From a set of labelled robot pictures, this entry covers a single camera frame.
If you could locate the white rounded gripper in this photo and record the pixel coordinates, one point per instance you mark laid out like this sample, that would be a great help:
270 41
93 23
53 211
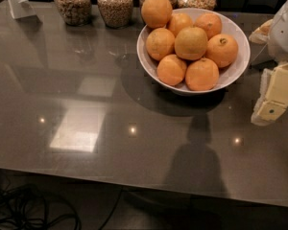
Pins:
284 35

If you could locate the white ceramic bowl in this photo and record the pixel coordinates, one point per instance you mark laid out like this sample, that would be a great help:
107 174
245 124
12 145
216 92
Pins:
227 76

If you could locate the greenish centre orange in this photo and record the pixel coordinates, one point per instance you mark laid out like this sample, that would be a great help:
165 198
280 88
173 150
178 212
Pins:
191 43

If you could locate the right orange with stem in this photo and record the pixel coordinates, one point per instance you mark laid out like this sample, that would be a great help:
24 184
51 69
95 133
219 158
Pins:
222 49

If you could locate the glass jar of grains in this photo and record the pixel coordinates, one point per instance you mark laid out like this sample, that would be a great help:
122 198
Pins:
116 13

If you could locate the glass jar of nuts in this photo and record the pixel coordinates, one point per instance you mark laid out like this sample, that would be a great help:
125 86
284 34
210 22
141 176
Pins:
74 12

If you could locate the white stand bracket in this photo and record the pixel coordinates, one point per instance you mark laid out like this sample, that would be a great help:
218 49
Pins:
21 9

